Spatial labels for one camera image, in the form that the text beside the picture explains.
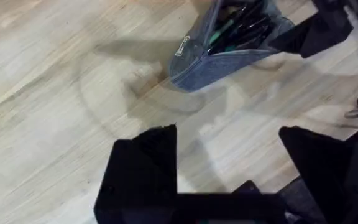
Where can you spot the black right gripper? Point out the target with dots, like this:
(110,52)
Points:
(337,6)

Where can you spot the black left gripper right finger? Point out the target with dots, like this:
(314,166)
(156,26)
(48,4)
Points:
(325,168)

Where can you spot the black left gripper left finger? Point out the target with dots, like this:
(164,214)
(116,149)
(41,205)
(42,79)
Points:
(141,174)

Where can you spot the blue denim zip bag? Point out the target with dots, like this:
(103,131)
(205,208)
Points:
(204,67)

